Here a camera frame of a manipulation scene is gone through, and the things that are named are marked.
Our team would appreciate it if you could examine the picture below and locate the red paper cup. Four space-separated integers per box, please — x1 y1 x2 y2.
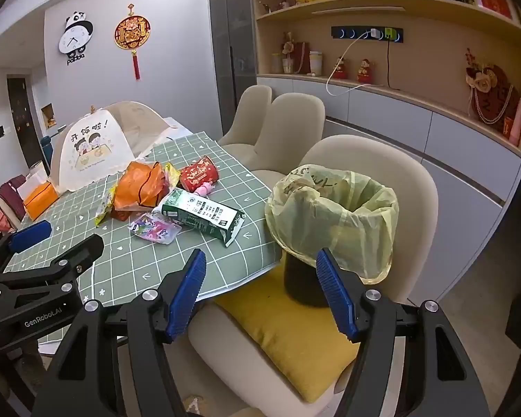
179 155 221 193

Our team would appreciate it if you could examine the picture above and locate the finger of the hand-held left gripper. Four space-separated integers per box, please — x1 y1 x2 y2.
0 221 53 279
0 234 105 296

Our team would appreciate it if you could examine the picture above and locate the grey lower cabinet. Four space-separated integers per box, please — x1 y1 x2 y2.
257 76 521 300

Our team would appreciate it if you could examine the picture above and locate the green white milk carton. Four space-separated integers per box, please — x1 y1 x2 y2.
151 188 246 247

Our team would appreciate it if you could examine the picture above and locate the beige dining chair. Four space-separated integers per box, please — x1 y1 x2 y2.
254 93 326 172
219 84 273 146
187 134 439 417

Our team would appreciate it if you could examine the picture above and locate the red knot wall ornament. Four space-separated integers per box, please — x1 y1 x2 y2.
114 3 152 81

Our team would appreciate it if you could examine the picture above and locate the cream mesh food cover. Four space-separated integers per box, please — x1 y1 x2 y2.
50 101 180 193

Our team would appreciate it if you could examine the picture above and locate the black waste bin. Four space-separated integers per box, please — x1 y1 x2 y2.
282 250 336 309

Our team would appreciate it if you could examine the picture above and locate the yellow seat cushion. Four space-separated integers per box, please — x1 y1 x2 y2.
213 265 361 402

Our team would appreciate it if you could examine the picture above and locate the grey tall cabinet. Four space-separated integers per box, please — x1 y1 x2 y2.
208 0 258 137

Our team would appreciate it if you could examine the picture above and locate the orange plastic bag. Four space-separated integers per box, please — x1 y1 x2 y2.
110 161 174 221

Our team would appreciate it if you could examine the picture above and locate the white charging cable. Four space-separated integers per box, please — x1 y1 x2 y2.
326 37 374 96

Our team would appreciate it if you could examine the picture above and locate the yellow plastic bin liner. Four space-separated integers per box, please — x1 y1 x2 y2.
265 164 399 285

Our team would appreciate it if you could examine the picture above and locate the flower handbag decoration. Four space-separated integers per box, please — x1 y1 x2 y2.
464 49 521 133

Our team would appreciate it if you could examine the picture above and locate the person's left forearm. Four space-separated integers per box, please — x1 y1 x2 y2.
19 341 48 383

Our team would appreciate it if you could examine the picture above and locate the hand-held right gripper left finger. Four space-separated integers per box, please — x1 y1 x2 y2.
39 248 207 417

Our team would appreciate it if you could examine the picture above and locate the orange tissue box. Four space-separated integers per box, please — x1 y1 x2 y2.
23 181 58 221

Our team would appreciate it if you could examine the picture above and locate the green checked tablecloth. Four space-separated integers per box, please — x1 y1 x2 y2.
0 132 286 309

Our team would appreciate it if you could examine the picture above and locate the flower vase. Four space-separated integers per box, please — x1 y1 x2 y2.
281 32 297 74

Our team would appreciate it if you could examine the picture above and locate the black power cable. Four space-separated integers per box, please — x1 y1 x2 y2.
386 39 402 92

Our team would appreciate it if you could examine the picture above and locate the dark red gift bag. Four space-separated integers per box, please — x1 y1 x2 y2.
293 41 311 74

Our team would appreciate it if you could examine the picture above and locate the wooden wall shelf unit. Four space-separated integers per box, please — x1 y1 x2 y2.
248 0 521 157

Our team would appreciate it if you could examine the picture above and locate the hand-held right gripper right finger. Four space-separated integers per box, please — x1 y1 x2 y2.
316 247 491 417

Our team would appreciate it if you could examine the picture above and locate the black power strip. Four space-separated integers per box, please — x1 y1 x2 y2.
331 26 404 44

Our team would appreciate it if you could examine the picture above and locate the colourful tissue packet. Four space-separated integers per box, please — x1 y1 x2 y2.
128 212 182 245

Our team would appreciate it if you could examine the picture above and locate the dark red chair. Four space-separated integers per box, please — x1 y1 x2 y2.
0 175 27 227

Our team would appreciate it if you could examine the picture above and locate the panda wall clock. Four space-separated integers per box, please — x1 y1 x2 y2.
58 11 95 67

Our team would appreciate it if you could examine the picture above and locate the dark door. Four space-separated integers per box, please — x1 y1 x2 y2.
6 77 42 170

